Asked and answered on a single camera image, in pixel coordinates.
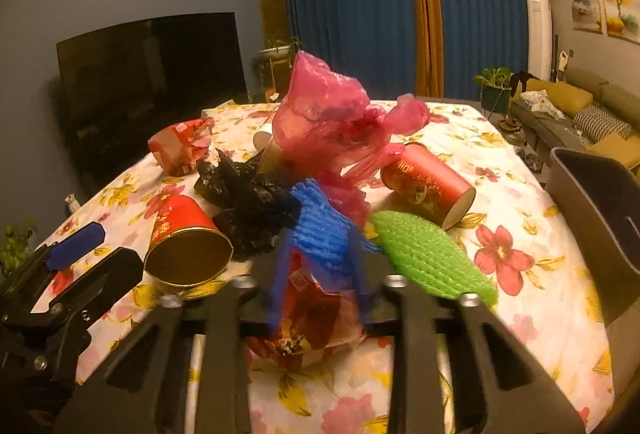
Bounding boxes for red paper cup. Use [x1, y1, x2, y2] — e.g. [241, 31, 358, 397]
[381, 142, 476, 230]
[144, 194, 234, 289]

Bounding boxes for black television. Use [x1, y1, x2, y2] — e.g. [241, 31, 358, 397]
[55, 12, 247, 196]

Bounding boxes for blue curtains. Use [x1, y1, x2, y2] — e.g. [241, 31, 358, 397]
[288, 0, 528, 100]

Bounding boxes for dark grey trash bin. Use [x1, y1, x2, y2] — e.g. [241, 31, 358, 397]
[546, 147, 640, 324]

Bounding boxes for red snack bag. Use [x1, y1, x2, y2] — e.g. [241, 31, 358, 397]
[148, 118, 215, 176]

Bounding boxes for white cloth on sofa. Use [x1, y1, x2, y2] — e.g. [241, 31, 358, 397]
[520, 90, 565, 120]

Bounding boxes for red wrapper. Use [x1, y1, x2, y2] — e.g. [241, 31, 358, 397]
[244, 251, 366, 370]

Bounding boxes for grey sectional sofa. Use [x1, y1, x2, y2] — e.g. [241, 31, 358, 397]
[510, 67, 639, 175]

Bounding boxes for patterned pillow far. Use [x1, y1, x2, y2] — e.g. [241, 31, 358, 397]
[574, 104, 634, 144]

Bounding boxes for pink plastic bag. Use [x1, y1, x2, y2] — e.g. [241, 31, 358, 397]
[272, 50, 431, 227]

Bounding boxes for orange curtain strip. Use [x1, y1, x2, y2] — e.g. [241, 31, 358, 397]
[413, 0, 444, 98]

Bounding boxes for plant on wooden stand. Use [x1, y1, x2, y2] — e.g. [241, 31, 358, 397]
[256, 35, 302, 102]

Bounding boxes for green foam fruit net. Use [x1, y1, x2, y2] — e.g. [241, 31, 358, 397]
[371, 210, 498, 307]

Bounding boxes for black plastic bag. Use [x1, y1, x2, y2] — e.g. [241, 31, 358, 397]
[194, 150, 300, 261]

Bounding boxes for yellow cushion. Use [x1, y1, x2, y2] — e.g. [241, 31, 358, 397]
[587, 133, 640, 170]
[521, 79, 594, 118]

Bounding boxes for yellow cushion near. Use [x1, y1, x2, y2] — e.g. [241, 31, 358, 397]
[587, 133, 640, 170]

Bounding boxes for sailboat painting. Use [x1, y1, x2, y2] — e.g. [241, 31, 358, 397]
[602, 0, 639, 44]

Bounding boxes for potted plant green pot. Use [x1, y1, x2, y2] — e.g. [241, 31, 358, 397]
[473, 66, 512, 116]

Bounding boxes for white standing air conditioner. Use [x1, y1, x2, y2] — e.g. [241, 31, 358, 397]
[526, 0, 552, 81]

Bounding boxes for yellow cushion far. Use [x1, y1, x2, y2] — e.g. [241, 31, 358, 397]
[521, 79, 594, 118]

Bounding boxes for white orange paper cup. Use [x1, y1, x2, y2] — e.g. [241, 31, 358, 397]
[253, 131, 282, 174]

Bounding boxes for blue foam fruit net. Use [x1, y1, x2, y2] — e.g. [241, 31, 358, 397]
[291, 178, 381, 292]

